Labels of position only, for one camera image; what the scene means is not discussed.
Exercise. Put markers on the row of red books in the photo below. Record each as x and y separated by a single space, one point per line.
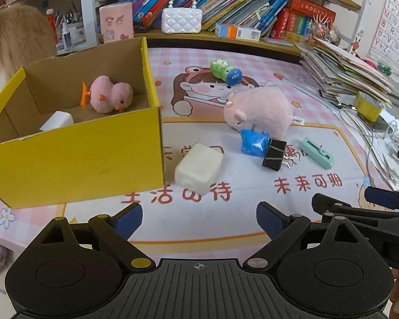
302 16

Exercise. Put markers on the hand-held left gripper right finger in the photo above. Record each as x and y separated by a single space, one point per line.
268 221

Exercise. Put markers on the black binder clip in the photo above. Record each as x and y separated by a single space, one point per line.
275 154

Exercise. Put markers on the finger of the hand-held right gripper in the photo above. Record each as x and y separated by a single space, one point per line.
382 196
329 204

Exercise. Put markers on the wooden bookshelf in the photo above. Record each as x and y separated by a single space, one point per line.
199 38

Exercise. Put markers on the fluffy orange and white cat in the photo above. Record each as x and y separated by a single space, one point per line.
13 46

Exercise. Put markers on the pink pig plush toy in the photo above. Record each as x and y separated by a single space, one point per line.
262 109

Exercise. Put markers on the pink chick plush toy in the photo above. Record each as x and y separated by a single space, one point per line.
109 94

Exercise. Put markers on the yellow cardboard box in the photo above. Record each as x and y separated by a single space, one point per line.
69 159

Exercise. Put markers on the small white block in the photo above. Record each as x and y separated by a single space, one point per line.
57 121

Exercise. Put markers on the stack of papers and booklets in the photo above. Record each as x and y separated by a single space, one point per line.
349 69

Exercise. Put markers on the alphabet wall poster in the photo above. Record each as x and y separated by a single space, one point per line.
390 23

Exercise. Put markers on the blue crumpled packet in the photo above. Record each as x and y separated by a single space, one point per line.
254 143

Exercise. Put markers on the colourful hair ornament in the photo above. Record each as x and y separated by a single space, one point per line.
322 30

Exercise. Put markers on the white soap bar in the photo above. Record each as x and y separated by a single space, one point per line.
199 169

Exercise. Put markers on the mint green utility knife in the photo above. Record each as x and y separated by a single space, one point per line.
317 153

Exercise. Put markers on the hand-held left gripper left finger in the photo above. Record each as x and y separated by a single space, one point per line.
130 220

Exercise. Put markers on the pen holder with pens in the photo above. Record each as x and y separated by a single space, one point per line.
71 30

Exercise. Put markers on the white quilted pearl handbag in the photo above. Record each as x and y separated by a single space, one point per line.
182 20

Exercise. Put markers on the pink cartoon storage box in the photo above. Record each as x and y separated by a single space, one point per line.
116 23

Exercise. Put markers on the green blue caterpillar toy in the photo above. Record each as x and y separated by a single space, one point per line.
226 69

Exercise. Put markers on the white shelf post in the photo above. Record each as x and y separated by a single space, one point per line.
88 3

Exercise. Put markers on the row of colourful books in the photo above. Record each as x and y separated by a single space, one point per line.
212 3

